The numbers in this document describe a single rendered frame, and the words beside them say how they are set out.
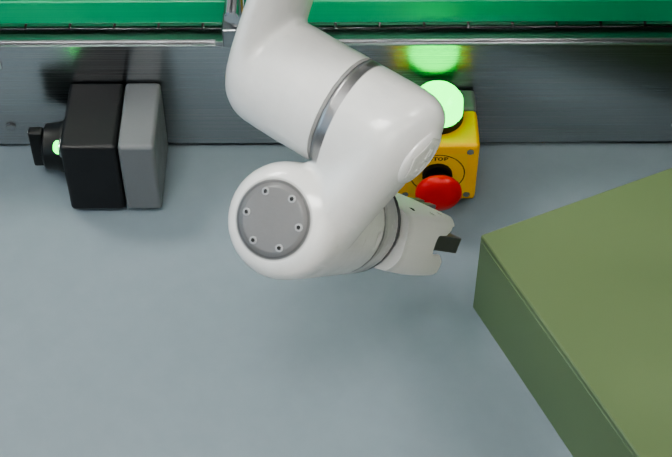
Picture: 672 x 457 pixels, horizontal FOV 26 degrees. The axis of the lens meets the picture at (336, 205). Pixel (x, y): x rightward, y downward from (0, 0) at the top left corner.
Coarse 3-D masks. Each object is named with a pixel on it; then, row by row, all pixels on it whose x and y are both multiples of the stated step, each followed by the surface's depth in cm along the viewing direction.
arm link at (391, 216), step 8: (392, 200) 100; (384, 208) 98; (392, 208) 100; (392, 216) 100; (392, 224) 100; (384, 232) 98; (392, 232) 100; (384, 240) 99; (392, 240) 100; (384, 248) 100; (376, 256) 99; (384, 256) 101; (368, 264) 100; (352, 272) 100
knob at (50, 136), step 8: (32, 128) 126; (40, 128) 126; (48, 128) 126; (56, 128) 126; (32, 136) 126; (40, 136) 126; (48, 136) 126; (56, 136) 125; (32, 144) 127; (40, 144) 127; (48, 144) 125; (32, 152) 127; (40, 152) 127; (48, 152) 125; (40, 160) 128; (48, 160) 126; (56, 160) 126; (48, 168) 127; (56, 168) 127
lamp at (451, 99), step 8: (424, 88) 124; (432, 88) 124; (440, 88) 124; (448, 88) 124; (456, 88) 124; (440, 96) 123; (448, 96) 123; (456, 96) 123; (448, 104) 123; (456, 104) 123; (448, 112) 123; (456, 112) 123; (448, 120) 123; (456, 120) 124; (448, 128) 124; (456, 128) 124
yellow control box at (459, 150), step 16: (464, 96) 127; (464, 112) 126; (464, 128) 125; (448, 144) 124; (464, 144) 124; (432, 160) 125; (448, 160) 125; (464, 160) 125; (464, 176) 126; (400, 192) 128; (464, 192) 128
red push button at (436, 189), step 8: (432, 176) 123; (440, 176) 123; (448, 176) 123; (424, 184) 123; (432, 184) 123; (440, 184) 123; (448, 184) 123; (456, 184) 123; (416, 192) 124; (424, 192) 124; (432, 192) 123; (440, 192) 123; (448, 192) 123; (456, 192) 124; (424, 200) 124; (432, 200) 124; (440, 200) 124; (448, 200) 124; (456, 200) 124; (440, 208) 125; (448, 208) 125
